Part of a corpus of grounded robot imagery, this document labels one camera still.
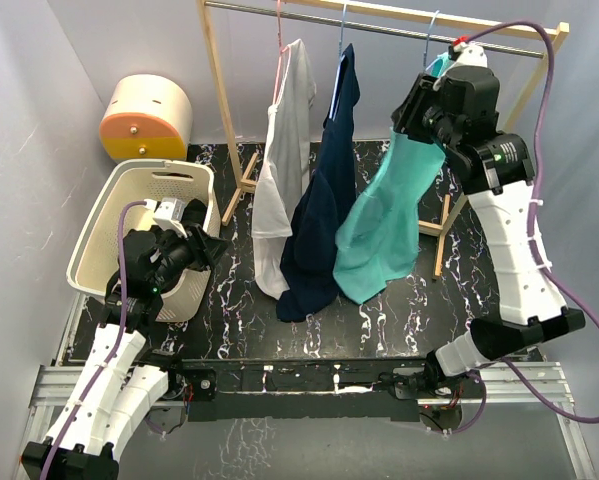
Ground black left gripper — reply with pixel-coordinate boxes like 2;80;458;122
149;221;231;291

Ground light blue wire hanger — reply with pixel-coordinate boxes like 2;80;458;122
423;10;441;73

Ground teal t shirt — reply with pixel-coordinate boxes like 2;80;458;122
332;53;454;305

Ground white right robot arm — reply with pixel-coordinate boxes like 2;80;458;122
391;66;585;397

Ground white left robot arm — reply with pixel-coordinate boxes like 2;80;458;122
21;224;226;479

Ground navy blue t shirt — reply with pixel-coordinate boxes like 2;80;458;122
276;45;360;322

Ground white t shirt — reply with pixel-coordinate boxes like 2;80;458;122
251;39;316;299

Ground black garment in basket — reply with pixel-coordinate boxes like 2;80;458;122
140;172;208;226

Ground wooden clothes rack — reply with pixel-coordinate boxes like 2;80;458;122
196;1;570;281

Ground cream laundry basket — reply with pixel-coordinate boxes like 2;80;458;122
66;159;221;323

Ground cream orange drawer cabinet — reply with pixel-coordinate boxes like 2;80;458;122
99;74;193;162

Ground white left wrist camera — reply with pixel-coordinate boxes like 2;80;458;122
144;197;187;238

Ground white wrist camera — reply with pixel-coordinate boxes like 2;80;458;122
431;36;488;78
144;197;187;238

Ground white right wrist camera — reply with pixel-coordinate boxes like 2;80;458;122
431;36;488;78

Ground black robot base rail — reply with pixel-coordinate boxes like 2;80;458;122
154;357;481;422

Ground pink wire hanger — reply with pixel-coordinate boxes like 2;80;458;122
272;0;288;105

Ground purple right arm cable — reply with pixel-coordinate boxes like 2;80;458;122
448;19;599;434

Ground aluminium frame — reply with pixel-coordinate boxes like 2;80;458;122
13;294;599;480

